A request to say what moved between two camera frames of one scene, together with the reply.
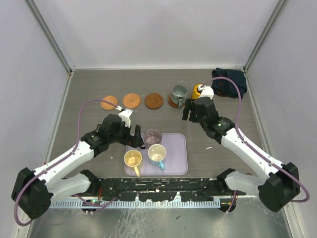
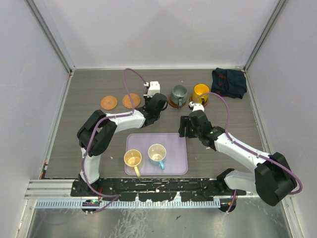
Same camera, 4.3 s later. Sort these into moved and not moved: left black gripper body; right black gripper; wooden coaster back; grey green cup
Moved: right black gripper; left black gripper body
Not moved: grey green cup; wooden coaster back
